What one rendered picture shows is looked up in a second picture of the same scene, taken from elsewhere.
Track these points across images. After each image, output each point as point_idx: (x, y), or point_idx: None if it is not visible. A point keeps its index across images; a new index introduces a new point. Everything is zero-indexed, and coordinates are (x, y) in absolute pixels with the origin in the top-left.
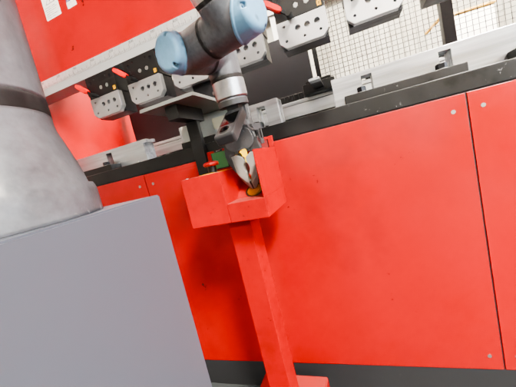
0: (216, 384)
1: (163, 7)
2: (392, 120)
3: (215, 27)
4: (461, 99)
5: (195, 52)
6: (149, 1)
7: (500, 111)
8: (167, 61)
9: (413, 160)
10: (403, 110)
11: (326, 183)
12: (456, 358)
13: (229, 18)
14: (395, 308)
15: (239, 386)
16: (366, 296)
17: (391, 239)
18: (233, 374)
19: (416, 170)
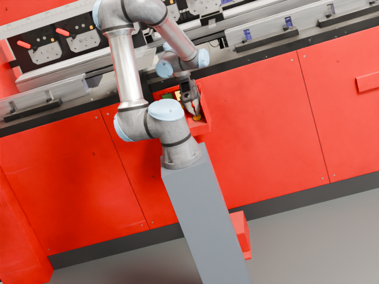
0: (167, 242)
1: None
2: (263, 65)
3: (190, 66)
4: (295, 53)
5: (177, 70)
6: None
7: (312, 58)
8: (163, 74)
9: (276, 84)
10: (268, 60)
11: (230, 101)
12: (308, 183)
13: (197, 64)
14: (275, 164)
15: (184, 238)
16: (259, 161)
17: (269, 127)
18: (179, 231)
19: (277, 89)
